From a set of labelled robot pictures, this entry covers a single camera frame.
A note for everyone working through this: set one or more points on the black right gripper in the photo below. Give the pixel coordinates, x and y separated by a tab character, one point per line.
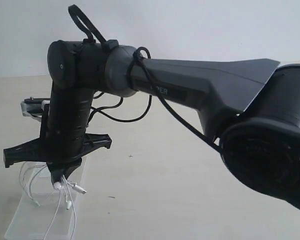
62	140

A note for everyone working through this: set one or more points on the white wired earphones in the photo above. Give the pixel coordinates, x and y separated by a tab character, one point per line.
55	208

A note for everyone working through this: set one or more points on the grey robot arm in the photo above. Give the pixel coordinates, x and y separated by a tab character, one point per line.
248	111

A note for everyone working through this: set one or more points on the clear plastic storage box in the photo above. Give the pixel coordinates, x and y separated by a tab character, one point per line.
19	228

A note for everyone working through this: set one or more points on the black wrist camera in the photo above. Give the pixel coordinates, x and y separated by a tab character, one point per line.
35	108

